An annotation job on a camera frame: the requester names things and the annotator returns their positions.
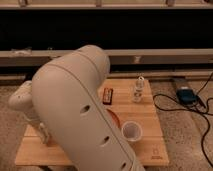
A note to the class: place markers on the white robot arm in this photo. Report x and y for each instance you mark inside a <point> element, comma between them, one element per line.
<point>63,95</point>

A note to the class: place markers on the blue power adapter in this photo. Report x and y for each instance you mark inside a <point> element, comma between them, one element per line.
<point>186,95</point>

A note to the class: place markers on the dark red chocolate bar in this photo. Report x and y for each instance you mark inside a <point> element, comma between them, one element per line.
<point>107,96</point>

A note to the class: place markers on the wooden rail shelf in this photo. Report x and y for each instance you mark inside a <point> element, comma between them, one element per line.
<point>117,57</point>

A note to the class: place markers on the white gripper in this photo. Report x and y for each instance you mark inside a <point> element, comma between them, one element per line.
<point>33,119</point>

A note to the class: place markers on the orange bowl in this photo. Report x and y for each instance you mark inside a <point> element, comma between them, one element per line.
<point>115,118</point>

